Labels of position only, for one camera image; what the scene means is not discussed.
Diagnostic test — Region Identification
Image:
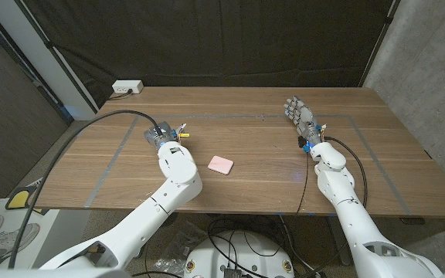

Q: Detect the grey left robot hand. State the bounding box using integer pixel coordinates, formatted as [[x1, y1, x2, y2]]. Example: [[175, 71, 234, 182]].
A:
[[143, 121, 191, 150]]

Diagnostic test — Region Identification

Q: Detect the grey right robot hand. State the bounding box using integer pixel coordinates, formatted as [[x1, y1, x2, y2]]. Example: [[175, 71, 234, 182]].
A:
[[283, 95, 326, 154]]

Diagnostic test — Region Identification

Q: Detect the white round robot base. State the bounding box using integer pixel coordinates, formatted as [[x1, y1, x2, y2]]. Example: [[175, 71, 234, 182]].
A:
[[183, 230, 296, 278]]

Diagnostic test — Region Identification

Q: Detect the white power strip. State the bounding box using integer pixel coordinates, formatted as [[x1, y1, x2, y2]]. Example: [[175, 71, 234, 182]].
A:
[[111, 79, 144, 95]]

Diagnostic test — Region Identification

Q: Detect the black backdrop stand pole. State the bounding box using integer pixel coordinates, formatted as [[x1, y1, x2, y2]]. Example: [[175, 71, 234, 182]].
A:
[[13, 0, 99, 114], [358, 0, 402, 88]]

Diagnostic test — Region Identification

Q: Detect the clear plastic bag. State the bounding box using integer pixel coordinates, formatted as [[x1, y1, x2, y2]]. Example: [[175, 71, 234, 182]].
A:
[[153, 222, 208, 277]]

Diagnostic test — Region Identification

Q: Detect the grey table leg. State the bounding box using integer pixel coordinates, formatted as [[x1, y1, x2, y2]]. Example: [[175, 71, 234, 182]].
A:
[[326, 215, 348, 254]]

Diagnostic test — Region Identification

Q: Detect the black backdrop curtain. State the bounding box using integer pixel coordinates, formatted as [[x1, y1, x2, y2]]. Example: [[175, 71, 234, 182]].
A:
[[21, 0, 396, 110]]

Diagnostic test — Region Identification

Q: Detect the white floor board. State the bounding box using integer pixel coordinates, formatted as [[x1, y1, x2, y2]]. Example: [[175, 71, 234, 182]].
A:
[[0, 197, 92, 270]]

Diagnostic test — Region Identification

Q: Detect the yellow and black floor piece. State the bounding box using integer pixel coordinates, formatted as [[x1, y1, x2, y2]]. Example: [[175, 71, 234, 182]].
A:
[[5, 186, 39, 212]]

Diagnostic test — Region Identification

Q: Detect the grey finned box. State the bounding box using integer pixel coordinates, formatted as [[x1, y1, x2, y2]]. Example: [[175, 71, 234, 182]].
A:
[[222, 266, 243, 278]]

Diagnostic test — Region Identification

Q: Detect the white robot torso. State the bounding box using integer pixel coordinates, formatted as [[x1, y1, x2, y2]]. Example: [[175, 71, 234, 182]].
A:
[[0, 268, 131, 278]]

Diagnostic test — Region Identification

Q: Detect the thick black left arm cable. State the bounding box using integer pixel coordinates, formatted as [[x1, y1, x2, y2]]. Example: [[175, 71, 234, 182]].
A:
[[8, 110, 165, 270]]

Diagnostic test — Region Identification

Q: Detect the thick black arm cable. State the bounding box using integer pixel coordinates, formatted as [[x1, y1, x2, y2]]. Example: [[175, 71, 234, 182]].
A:
[[8, 110, 165, 270], [303, 135, 369, 278]]

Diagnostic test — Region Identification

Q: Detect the black power strip cable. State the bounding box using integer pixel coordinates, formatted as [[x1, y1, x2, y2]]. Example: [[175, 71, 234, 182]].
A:
[[108, 89, 134, 101]]

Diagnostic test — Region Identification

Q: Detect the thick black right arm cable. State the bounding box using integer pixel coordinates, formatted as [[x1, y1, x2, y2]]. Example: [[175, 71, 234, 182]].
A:
[[303, 135, 369, 278]]

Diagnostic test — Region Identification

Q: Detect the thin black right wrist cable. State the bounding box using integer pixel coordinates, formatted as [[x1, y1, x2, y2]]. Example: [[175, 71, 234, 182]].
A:
[[295, 151, 311, 214]]

